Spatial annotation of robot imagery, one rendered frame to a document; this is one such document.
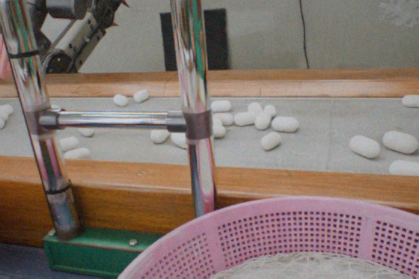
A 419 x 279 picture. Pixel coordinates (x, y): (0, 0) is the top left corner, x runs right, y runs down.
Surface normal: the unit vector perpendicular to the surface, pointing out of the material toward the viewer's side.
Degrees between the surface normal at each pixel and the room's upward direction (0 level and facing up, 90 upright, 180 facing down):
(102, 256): 90
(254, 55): 90
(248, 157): 0
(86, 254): 90
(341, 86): 45
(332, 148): 0
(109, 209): 90
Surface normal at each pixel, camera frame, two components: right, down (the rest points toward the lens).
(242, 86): -0.23, -0.40
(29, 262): -0.08, -0.93
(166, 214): -0.26, 0.37
